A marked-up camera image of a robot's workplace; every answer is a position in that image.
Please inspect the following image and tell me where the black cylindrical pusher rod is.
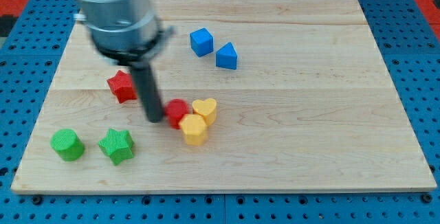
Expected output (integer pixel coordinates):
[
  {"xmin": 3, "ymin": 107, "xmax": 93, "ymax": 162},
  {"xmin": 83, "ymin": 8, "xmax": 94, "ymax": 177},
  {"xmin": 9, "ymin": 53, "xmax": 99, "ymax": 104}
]
[{"xmin": 129, "ymin": 61, "xmax": 164, "ymax": 123}]

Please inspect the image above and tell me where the yellow hexagon block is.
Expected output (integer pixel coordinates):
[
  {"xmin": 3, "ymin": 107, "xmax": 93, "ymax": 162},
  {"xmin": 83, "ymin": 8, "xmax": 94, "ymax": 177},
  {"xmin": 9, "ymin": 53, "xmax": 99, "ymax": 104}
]
[{"xmin": 179, "ymin": 114, "xmax": 208, "ymax": 146}]

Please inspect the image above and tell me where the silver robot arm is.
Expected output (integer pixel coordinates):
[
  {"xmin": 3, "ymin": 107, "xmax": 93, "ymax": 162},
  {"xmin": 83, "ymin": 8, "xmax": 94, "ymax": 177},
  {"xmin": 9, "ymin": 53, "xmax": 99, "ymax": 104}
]
[{"xmin": 76, "ymin": 0, "xmax": 173, "ymax": 123}]

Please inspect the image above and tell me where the red circle block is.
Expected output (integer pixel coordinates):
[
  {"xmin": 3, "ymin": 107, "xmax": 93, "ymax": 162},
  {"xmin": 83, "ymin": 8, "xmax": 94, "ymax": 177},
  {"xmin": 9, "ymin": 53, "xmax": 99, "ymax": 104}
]
[{"xmin": 165, "ymin": 99, "xmax": 189, "ymax": 129}]

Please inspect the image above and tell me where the green circle block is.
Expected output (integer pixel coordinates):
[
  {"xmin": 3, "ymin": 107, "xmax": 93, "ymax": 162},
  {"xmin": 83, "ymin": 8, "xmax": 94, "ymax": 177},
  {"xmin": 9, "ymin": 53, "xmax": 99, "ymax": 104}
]
[{"xmin": 50, "ymin": 128, "xmax": 85, "ymax": 161}]

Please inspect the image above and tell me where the red star block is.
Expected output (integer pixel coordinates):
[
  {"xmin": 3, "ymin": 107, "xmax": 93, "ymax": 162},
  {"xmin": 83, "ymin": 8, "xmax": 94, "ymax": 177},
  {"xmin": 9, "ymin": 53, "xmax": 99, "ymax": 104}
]
[{"xmin": 107, "ymin": 70, "xmax": 137, "ymax": 104}]

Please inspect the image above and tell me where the blue cube block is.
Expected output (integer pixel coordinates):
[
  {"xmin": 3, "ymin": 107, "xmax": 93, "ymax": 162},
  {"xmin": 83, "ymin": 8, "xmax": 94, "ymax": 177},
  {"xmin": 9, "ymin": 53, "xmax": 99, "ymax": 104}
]
[{"xmin": 189, "ymin": 28, "xmax": 214, "ymax": 57}]

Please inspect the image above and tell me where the yellow heart block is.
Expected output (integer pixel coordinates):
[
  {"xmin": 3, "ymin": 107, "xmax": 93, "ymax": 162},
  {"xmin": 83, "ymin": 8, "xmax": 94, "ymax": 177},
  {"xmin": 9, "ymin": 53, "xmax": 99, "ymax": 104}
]
[{"xmin": 192, "ymin": 98, "xmax": 217, "ymax": 126}]

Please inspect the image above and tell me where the green star block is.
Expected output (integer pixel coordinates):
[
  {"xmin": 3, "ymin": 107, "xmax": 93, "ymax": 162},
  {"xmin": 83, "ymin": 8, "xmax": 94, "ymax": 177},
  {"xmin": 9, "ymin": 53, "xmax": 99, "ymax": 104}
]
[{"xmin": 98, "ymin": 128, "xmax": 134, "ymax": 166}]

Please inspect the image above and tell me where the blue triangle block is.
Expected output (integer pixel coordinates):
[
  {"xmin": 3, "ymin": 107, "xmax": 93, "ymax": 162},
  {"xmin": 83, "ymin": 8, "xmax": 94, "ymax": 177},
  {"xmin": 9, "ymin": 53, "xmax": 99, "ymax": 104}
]
[{"xmin": 215, "ymin": 42, "xmax": 238, "ymax": 70}]

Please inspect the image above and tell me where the blue perforated table mat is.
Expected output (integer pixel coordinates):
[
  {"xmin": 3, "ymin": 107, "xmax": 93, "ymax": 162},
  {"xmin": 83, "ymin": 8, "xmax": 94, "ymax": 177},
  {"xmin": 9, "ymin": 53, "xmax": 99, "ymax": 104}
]
[{"xmin": 1, "ymin": 0, "xmax": 439, "ymax": 223}]

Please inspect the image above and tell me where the wooden board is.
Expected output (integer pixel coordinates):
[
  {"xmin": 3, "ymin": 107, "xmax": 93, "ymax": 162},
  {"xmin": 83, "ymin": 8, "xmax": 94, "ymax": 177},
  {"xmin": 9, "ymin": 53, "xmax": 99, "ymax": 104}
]
[{"xmin": 11, "ymin": 0, "xmax": 437, "ymax": 195}]

